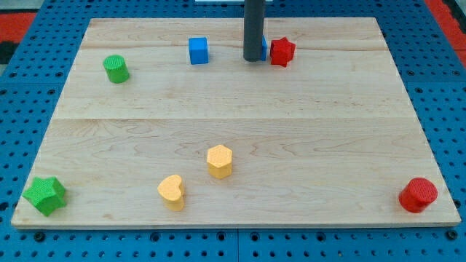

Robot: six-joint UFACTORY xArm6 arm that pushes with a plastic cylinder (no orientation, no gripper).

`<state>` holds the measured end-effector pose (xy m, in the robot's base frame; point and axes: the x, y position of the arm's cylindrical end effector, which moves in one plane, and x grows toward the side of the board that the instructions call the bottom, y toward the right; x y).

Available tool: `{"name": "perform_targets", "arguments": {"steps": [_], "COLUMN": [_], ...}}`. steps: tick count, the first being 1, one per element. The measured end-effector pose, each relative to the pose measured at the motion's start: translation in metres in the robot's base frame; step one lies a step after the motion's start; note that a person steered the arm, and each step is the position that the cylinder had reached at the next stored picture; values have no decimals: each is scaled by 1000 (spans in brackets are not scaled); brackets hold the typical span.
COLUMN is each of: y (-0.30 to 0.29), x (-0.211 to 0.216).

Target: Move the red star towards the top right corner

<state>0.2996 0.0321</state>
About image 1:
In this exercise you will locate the red star block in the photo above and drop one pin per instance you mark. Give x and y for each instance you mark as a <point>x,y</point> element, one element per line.
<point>282,51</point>

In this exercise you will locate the green star block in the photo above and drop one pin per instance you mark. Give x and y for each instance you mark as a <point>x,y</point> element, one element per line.
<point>46,195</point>

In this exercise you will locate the yellow hexagon block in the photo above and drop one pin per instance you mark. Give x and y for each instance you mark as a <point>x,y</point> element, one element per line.
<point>219,161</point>

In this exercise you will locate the wooden board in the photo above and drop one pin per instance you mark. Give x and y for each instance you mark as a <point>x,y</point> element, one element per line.
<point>329,141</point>

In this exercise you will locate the blue block behind rod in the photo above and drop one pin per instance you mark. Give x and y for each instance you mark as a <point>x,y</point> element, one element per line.
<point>263,48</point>

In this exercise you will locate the yellow heart block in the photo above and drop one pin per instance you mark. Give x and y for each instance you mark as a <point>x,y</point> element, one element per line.
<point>171,190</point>

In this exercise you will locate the blue cube block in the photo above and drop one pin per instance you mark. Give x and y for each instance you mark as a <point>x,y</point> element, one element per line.
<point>198,50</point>

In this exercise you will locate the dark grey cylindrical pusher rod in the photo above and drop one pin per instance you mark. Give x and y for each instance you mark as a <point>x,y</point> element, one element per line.
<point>253,25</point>

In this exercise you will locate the green cylinder block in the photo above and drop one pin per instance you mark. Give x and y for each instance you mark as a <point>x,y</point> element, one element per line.
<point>116,69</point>

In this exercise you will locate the red cylinder block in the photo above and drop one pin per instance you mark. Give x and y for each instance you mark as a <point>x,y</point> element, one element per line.
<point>417,195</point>

